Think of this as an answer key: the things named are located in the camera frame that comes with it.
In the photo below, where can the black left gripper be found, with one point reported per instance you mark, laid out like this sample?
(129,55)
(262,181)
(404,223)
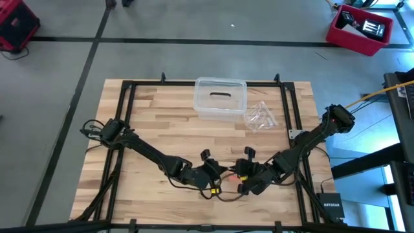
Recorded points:
(203,174)

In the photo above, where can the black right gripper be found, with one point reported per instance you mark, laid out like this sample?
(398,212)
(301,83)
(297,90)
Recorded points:
(254,171)

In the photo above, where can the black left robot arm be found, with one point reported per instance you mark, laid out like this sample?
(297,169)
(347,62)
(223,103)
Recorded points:
(145,150)

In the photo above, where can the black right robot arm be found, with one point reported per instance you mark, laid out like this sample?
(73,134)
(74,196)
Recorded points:
(307,140)

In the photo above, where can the clear plastic storage box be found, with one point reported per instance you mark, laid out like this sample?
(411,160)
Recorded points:
(220,116)

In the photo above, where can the crumpled clear plastic bag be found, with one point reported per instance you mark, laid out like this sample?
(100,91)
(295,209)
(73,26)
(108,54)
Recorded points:
(260,116)

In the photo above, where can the grey mounting plate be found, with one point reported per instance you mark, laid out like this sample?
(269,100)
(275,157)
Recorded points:
(295,134)

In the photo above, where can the black aluminium crossbar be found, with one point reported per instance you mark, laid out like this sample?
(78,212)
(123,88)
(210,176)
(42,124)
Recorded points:
(64,226)

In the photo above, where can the black desk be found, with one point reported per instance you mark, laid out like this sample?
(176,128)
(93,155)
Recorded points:
(401,129)

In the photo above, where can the red plastic bin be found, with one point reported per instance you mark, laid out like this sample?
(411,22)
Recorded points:
(352,43)

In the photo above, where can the white paper sheet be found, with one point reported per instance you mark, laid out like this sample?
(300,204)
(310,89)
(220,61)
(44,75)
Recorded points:
(352,30)

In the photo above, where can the small black box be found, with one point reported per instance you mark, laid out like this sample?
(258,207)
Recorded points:
(346,17)

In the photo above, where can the black shiny device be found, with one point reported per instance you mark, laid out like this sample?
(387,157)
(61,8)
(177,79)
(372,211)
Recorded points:
(372,29)

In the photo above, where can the person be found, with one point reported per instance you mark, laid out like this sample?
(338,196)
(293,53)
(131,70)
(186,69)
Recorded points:
(111,3)

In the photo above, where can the red and black generator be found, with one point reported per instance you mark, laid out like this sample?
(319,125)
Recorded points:
(16,24)

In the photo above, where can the black Netgear network switch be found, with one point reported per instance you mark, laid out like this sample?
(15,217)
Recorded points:
(330,205)

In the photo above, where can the black aluminium table frame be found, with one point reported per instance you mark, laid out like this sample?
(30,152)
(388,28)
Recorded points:
(152,83)

